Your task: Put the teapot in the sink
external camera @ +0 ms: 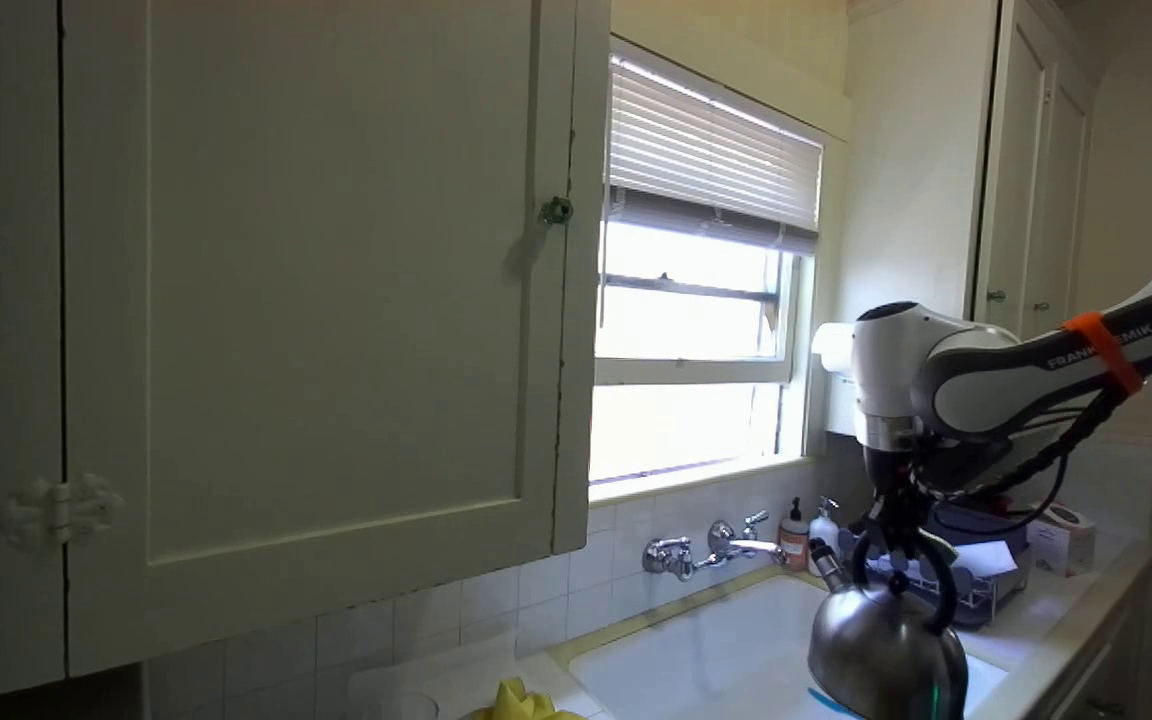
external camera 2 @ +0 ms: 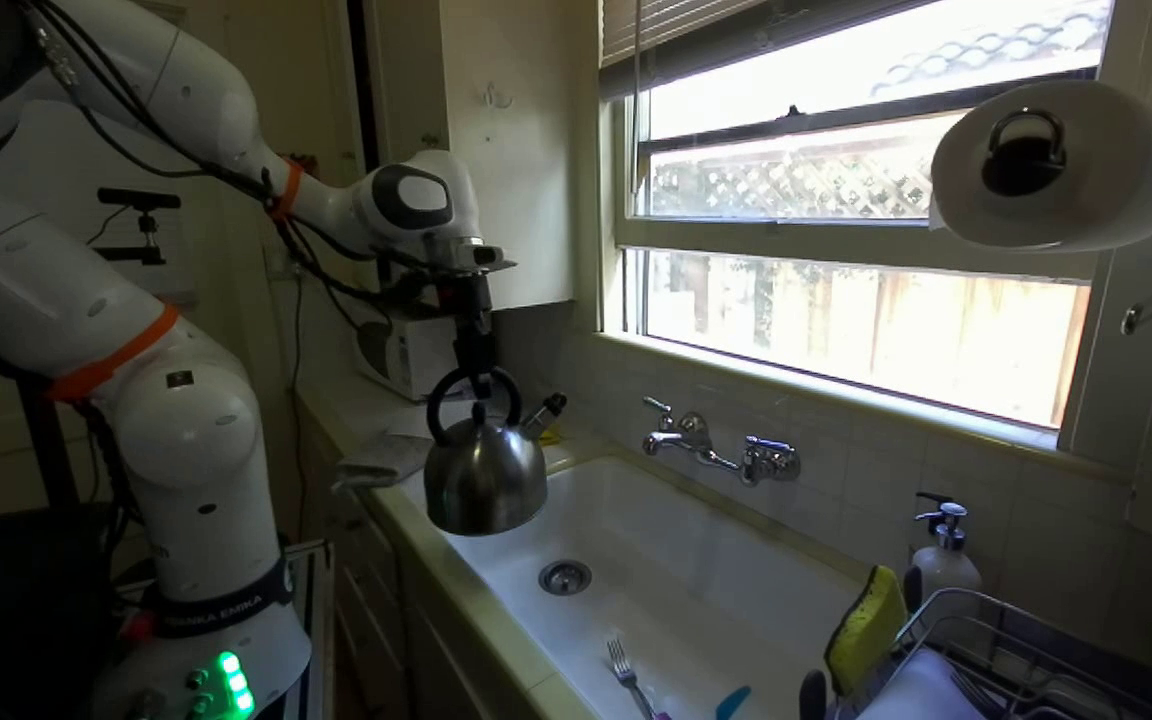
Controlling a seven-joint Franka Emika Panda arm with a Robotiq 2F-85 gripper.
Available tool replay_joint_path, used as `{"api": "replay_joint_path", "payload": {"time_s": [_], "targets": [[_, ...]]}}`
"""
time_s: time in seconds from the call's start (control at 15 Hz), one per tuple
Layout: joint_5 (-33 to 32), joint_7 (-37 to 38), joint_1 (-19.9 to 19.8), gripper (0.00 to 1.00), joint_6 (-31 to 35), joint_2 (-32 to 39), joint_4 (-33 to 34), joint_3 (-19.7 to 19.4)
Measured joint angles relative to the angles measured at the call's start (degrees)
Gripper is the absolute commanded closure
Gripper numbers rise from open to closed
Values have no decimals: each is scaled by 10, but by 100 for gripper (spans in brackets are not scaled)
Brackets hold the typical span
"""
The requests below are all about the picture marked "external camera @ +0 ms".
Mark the white paper towel roll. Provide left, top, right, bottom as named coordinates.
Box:
left=810, top=318, right=863, bottom=439

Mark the white framed window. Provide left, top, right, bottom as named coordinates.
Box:
left=586, top=35, right=834, bottom=502

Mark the brown soap bottle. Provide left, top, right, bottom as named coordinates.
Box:
left=777, top=496, right=816, bottom=581

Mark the white kitchen sink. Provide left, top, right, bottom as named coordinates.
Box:
left=560, top=569, right=1016, bottom=720

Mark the white ornate cabinet hinge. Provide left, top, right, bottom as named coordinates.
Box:
left=0, top=465, right=138, bottom=547

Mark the white window blind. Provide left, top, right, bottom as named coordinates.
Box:
left=604, top=48, right=827, bottom=257

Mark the orange strap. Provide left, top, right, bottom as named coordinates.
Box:
left=1062, top=308, right=1149, bottom=399

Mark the cream cabinet door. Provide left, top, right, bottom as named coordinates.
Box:
left=0, top=0, right=616, bottom=702

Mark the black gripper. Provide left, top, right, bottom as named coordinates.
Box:
left=860, top=447, right=946, bottom=577

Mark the white cloth in rack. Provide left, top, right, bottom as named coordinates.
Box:
left=956, top=535, right=1024, bottom=588

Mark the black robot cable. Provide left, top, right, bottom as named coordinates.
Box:
left=916, top=377, right=1140, bottom=527

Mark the cream wall cabinet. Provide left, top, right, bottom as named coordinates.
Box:
left=967, top=0, right=1103, bottom=343

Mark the dish drying rack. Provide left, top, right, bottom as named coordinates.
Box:
left=838, top=496, right=1035, bottom=631

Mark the chrome wall faucet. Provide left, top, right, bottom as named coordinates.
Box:
left=640, top=508, right=783, bottom=588

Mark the steel teapot with black handle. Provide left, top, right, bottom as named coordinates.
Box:
left=803, top=523, right=978, bottom=720

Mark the white tissue box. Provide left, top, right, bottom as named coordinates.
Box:
left=1022, top=499, right=1100, bottom=581

